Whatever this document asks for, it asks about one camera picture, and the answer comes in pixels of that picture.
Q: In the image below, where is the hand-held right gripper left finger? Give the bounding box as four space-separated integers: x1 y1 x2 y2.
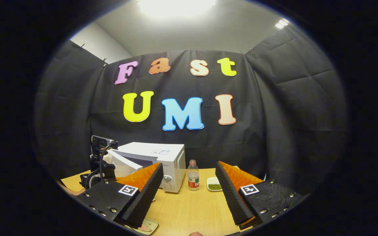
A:
77 163 164 229

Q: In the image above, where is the cream food plate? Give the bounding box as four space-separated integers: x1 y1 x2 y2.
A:
127 218 158 236

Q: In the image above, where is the large ceiling light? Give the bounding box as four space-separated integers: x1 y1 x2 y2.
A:
138 0 216 17

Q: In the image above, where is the white microwave oven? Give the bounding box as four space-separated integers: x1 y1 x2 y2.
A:
104 142 187 193

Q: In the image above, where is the black backdrop cloth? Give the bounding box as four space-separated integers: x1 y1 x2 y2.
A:
35 25 347 194

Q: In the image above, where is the white divided plate of beans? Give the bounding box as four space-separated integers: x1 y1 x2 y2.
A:
207 177 223 192

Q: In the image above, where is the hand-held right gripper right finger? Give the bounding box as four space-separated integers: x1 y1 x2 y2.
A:
215 161 303 230

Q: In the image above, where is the clear plastic bottle red label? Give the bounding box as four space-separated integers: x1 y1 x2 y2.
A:
187 160 200 191

